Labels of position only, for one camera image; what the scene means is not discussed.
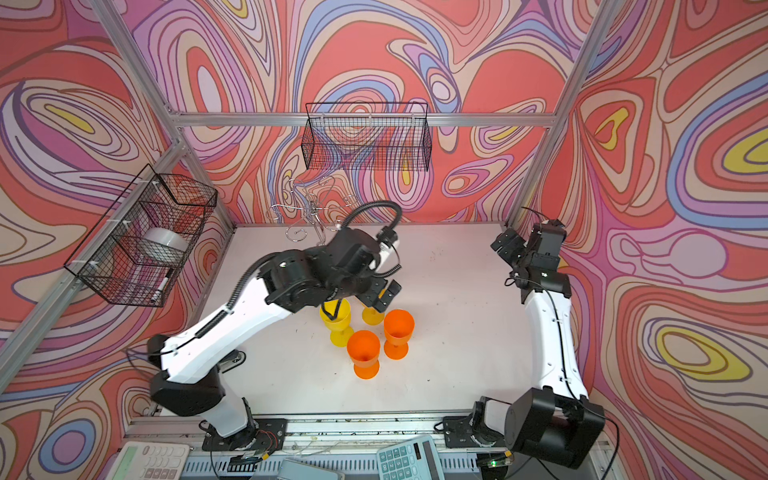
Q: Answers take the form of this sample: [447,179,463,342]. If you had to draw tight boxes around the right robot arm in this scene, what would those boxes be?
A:
[469,219,606,469]

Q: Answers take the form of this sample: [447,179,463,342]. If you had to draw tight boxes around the orange wine glass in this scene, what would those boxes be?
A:
[347,330,381,380]
[384,309,415,360]

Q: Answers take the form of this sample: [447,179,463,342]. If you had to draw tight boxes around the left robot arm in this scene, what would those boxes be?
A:
[147,200,402,449]

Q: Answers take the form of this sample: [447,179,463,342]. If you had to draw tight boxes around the light yellow wine glass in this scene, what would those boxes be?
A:
[319,299,354,348]

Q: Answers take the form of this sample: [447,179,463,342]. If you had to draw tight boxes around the dark yellow wine glass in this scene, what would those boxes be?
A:
[362,307,386,326]

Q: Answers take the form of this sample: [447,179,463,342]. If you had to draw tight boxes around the grey box at front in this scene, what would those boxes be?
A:
[277,459,345,480]

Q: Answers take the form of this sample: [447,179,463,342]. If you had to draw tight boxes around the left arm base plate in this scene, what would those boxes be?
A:
[198,417,288,453]

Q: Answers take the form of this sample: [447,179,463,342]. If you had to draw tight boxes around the chrome wine glass rack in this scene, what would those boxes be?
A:
[270,175,357,246]

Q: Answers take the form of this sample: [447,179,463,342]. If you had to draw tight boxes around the back black wire basket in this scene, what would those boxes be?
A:
[301,101,432,172]

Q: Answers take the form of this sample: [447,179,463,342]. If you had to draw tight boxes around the black marker pen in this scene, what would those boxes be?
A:
[150,271,171,304]

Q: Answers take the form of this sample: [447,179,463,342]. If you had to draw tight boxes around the teal calculator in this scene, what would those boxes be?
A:
[376,435,445,480]

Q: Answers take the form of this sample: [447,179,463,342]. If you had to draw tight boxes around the left black wire basket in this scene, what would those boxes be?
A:
[64,165,218,308]

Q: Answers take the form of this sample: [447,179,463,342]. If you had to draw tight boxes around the black wire basket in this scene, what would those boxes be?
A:
[301,101,432,172]
[64,165,218,308]

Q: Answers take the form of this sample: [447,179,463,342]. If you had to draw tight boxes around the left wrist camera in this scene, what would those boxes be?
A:
[376,226,399,269]

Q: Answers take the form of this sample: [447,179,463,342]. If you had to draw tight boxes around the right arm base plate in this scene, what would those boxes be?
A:
[435,415,504,449]

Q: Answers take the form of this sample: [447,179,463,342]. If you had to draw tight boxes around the grey black stapler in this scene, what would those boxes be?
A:
[220,350,247,373]

